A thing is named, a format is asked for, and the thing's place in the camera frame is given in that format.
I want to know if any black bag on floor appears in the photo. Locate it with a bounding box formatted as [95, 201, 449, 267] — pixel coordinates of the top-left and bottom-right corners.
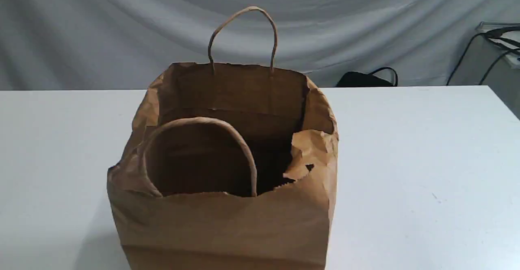
[335, 67, 398, 88]

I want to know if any grey backdrop cloth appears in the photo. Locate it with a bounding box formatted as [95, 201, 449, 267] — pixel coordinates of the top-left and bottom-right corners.
[0, 0, 519, 90]

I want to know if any grey cabinet with cables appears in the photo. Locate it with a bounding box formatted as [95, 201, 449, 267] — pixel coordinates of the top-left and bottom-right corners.
[446, 21, 520, 118]

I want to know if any brown paper bag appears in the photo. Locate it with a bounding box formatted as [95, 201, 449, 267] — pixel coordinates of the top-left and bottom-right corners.
[106, 6, 339, 270]

